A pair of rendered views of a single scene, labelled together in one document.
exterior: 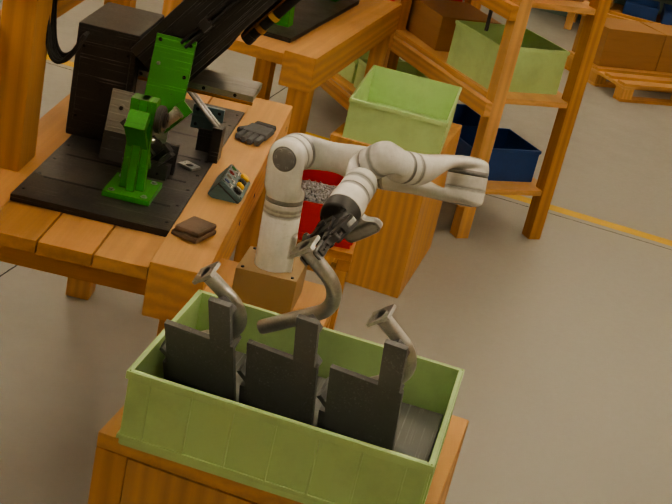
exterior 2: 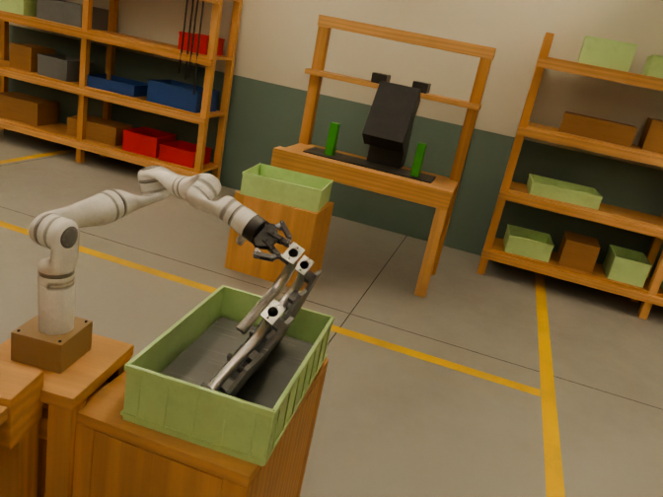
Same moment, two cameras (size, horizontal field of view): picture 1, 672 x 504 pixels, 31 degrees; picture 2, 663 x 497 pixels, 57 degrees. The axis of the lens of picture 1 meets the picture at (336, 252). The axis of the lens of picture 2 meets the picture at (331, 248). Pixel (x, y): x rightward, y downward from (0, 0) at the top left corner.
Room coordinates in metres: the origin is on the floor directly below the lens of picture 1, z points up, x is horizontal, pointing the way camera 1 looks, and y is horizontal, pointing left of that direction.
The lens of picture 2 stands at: (1.92, 1.60, 1.84)
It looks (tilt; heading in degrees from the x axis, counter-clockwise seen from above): 19 degrees down; 272
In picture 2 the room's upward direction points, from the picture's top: 11 degrees clockwise
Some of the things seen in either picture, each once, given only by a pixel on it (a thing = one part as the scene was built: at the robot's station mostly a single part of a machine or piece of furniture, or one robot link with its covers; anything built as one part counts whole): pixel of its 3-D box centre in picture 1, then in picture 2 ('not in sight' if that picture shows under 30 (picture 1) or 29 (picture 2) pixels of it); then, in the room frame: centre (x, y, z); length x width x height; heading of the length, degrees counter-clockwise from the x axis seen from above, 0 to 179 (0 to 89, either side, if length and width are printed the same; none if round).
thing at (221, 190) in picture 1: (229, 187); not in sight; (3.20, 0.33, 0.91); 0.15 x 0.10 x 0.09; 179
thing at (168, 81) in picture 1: (172, 71); not in sight; (3.32, 0.57, 1.17); 0.13 x 0.12 x 0.20; 179
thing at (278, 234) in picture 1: (278, 232); (56, 299); (2.69, 0.15, 1.03); 0.09 x 0.09 x 0.17; 5
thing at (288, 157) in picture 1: (288, 170); (56, 247); (2.69, 0.15, 1.19); 0.09 x 0.09 x 0.17; 73
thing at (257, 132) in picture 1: (253, 132); not in sight; (3.71, 0.34, 0.91); 0.20 x 0.11 x 0.03; 168
